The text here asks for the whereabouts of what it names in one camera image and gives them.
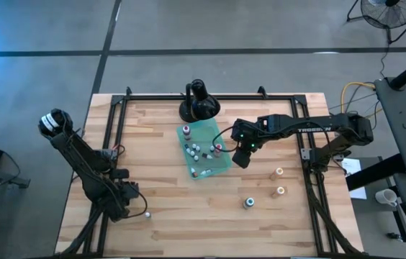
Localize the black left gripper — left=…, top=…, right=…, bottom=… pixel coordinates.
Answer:
left=96, top=168, right=141, bottom=222

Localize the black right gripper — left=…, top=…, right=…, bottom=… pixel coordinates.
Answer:
left=230, top=117, right=267, bottom=170

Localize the teal translucent plastic bin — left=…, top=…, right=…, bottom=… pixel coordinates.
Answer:
left=176, top=117, right=233, bottom=181

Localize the black round lamp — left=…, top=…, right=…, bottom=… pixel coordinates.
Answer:
left=178, top=78, right=222, bottom=123

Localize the white paper sheet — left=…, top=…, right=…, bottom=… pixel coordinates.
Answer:
left=341, top=158, right=368, bottom=201

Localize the black desk leg bar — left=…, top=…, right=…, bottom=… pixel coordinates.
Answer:
left=345, top=154, right=406, bottom=191

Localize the white mug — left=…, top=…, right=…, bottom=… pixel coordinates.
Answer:
left=374, top=188, right=399, bottom=208

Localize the grey side desk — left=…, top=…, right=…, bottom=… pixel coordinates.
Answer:
left=374, top=76, right=406, bottom=176

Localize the black floor fan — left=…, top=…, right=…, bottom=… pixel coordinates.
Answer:
left=346, top=0, right=406, bottom=45

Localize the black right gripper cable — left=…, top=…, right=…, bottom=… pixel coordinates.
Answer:
left=212, top=128, right=240, bottom=154

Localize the yellow cable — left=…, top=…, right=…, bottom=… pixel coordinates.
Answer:
left=339, top=81, right=376, bottom=116

